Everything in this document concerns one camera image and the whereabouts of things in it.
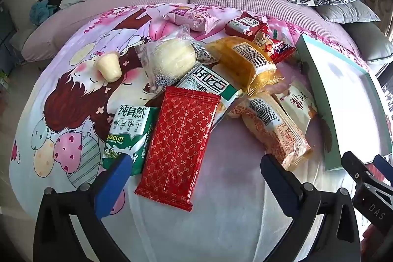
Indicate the yellow cake packet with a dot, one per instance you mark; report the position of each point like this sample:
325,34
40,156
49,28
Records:
236,65

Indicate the white orange cracker packet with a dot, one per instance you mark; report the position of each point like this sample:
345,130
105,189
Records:
299,105

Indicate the green biscuit packet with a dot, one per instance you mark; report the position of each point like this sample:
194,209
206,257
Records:
129,133

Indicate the clear white bun packet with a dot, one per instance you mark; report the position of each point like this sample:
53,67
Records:
172,56

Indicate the cream pudding cup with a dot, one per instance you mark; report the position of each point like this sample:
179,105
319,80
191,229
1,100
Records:
107,67

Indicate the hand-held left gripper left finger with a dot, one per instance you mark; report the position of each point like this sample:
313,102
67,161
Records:
112,188

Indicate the pink snack packet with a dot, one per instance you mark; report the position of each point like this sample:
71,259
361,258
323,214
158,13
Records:
190,18

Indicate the plain grey pillow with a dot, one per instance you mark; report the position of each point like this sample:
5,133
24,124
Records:
350,12

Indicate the red white biscuit packet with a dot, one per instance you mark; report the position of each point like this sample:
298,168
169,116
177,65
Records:
242,27

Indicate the green white snack packet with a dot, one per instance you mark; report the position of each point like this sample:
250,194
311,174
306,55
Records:
211,84

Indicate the red cartoon snack packet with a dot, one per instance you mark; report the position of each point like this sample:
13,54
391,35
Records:
270,45

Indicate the red patterned snack packet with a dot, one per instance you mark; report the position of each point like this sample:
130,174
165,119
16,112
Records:
178,145

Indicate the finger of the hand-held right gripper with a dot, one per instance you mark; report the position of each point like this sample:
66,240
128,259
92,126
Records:
356,168
383,166

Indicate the teal cardboard box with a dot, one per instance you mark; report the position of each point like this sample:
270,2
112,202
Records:
347,96

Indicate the printed cartoon blanket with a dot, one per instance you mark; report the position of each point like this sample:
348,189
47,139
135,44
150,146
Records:
230,203

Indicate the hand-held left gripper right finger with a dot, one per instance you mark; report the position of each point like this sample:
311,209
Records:
281,182

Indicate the orange white barcode packet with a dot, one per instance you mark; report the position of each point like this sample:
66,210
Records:
276,130

